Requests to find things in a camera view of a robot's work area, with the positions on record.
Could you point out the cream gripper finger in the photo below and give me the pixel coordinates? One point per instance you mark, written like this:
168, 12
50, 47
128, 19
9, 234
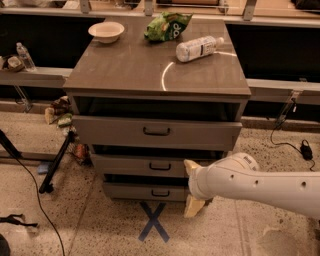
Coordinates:
193, 206
190, 166

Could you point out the grey drawer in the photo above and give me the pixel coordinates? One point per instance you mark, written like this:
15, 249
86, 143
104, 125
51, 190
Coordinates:
145, 192
139, 166
157, 133

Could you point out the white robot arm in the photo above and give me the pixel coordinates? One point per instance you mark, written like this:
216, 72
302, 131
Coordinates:
239, 177

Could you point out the grey bottom drawer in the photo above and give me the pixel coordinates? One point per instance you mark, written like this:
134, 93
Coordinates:
145, 192

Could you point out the grey drawer cabinet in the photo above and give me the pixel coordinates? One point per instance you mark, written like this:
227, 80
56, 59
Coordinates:
136, 78

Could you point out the grey top drawer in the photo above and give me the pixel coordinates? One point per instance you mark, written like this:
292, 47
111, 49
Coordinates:
157, 133

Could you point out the blue tape cross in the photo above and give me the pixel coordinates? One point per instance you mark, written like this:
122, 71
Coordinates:
153, 222

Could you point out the black power adapter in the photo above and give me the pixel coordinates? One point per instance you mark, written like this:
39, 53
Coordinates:
306, 150

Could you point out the clear plastic water bottle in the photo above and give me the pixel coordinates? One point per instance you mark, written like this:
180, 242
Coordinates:
197, 48

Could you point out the green chip bag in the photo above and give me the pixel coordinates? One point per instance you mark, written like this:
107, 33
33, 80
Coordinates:
167, 26

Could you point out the pile of snack packages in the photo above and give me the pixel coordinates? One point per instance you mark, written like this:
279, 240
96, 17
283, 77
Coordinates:
59, 112

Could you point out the black tripod leg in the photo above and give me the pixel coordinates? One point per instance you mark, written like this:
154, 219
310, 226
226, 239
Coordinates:
46, 186

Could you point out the blue sponge on floor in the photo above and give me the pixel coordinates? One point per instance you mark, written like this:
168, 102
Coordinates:
43, 168

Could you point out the white bowl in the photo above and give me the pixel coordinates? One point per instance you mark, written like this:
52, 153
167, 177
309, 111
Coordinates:
106, 32

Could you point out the small water bottle on ledge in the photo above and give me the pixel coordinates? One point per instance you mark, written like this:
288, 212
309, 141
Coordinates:
25, 57

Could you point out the crumpled item on ledge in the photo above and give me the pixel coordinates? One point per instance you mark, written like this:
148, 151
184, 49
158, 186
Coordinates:
12, 63

